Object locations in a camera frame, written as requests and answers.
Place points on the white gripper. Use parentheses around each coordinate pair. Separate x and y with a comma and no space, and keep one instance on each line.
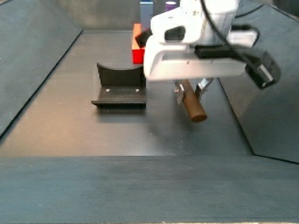
(179,30)

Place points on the brown oval peg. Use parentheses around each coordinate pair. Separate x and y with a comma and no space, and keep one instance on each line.
(191,103)

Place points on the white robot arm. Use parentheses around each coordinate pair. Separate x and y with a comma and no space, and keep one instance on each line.
(193,46)

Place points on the black curved fixture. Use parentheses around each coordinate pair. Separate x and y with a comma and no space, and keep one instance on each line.
(121,87)

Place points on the red peg board base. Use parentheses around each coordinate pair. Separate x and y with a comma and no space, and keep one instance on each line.
(139,39)

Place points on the purple cylinder peg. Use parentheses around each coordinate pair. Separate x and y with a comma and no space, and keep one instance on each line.
(169,5)

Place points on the dark blue rectangular peg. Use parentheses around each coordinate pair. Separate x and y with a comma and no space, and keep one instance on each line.
(145,12)

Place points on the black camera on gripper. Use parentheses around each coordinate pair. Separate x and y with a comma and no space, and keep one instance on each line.
(262,67)

